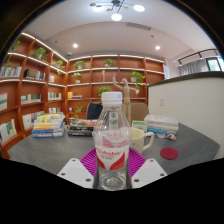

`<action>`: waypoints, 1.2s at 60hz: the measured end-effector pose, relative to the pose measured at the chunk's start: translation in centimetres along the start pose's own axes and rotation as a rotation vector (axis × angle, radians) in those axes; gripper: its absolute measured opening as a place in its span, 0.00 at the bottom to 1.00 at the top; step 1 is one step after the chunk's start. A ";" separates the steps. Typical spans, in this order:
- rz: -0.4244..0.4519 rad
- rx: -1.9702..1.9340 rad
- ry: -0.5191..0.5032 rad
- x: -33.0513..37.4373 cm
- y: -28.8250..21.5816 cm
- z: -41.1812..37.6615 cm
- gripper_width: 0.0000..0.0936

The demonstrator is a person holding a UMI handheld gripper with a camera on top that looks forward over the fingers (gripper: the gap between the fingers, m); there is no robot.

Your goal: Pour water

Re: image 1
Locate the ceiling air vent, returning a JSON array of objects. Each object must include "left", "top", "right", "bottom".
[{"left": 126, "top": 22, "right": 152, "bottom": 31}]

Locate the white wall notice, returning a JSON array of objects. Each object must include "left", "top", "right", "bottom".
[{"left": 163, "top": 64, "right": 171, "bottom": 80}]

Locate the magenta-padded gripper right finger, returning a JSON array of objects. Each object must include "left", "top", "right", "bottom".
[{"left": 127, "top": 147, "right": 168, "bottom": 190}]

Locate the cream mug with red print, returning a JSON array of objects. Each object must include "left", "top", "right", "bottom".
[{"left": 129, "top": 127, "right": 156, "bottom": 154}]

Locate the window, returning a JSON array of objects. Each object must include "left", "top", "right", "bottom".
[{"left": 206, "top": 57, "right": 224, "bottom": 72}]

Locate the ceiling lamp with round bulbs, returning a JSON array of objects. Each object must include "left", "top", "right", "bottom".
[{"left": 89, "top": 0, "right": 146, "bottom": 22}]

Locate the black ceiling rail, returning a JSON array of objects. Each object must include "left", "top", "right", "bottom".
[{"left": 177, "top": 48, "right": 219, "bottom": 65}]

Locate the stack of dark books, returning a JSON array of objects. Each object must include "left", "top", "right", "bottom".
[{"left": 67, "top": 118, "right": 98, "bottom": 137}]

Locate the clear water bottle red label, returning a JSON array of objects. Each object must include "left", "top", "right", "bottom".
[{"left": 92, "top": 91, "right": 132, "bottom": 192}]

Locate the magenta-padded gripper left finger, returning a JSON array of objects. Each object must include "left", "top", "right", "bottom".
[{"left": 57, "top": 148, "right": 99, "bottom": 190}]

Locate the flat round red coaster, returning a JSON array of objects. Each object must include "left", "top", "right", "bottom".
[{"left": 159, "top": 147, "right": 180, "bottom": 161}]

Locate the grey curtain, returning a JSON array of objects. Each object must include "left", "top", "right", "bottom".
[{"left": 179, "top": 58, "right": 209, "bottom": 76}]

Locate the dark blue chair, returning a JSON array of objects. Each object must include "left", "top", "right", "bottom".
[{"left": 85, "top": 102, "right": 104, "bottom": 120}]

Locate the tan chair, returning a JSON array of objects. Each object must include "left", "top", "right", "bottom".
[{"left": 121, "top": 102, "right": 150, "bottom": 126}]

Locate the stack of colourful books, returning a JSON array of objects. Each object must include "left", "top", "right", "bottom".
[{"left": 31, "top": 112, "right": 67, "bottom": 139}]

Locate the wooden shelf unit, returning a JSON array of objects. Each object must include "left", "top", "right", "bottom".
[{"left": 0, "top": 31, "right": 167, "bottom": 158}]

